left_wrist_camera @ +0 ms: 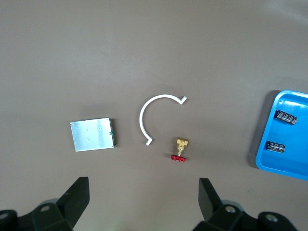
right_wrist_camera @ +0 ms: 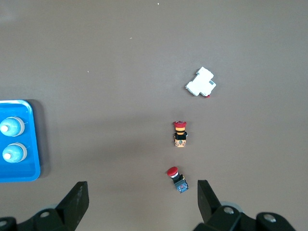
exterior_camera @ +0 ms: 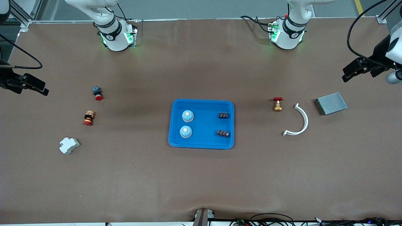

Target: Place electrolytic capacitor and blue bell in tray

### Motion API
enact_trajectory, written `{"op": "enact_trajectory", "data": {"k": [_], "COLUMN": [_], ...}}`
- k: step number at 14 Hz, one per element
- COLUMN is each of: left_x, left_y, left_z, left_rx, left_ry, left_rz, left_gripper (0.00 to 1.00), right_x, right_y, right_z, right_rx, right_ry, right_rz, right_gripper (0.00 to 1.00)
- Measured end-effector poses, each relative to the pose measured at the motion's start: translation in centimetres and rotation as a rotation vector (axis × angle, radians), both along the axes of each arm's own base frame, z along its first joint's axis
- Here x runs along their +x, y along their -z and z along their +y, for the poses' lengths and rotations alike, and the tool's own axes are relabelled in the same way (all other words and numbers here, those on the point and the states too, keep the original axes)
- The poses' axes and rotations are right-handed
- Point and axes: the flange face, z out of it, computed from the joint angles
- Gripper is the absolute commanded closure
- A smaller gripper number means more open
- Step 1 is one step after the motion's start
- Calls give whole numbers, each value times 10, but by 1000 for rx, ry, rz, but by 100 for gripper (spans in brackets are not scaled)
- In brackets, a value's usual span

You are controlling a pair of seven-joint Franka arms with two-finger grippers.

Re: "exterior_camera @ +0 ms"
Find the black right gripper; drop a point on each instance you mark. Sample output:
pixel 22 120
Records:
pixel 7 80

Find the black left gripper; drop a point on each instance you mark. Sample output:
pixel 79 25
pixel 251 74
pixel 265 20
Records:
pixel 379 59

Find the blue bell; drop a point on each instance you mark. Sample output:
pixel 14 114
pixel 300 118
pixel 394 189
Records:
pixel 187 116
pixel 185 131

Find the blue plastic tray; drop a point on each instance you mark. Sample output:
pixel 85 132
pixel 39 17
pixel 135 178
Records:
pixel 204 125

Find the grey metal electronics box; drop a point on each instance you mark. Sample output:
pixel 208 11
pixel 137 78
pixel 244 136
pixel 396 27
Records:
pixel 331 103

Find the red emergency push button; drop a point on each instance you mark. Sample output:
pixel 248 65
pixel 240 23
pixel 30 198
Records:
pixel 97 93

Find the white circuit breaker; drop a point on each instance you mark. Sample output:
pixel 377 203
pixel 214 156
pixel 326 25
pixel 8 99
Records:
pixel 69 145

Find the aluminium frame post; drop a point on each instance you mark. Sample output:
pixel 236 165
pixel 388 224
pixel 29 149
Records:
pixel 381 19
pixel 22 14

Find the red orange black switch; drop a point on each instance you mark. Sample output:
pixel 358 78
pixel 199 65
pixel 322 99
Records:
pixel 89 118

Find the white curved plastic bracket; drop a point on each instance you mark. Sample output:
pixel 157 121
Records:
pixel 306 121

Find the metal table edge rail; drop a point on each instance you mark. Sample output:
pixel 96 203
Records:
pixel 194 19

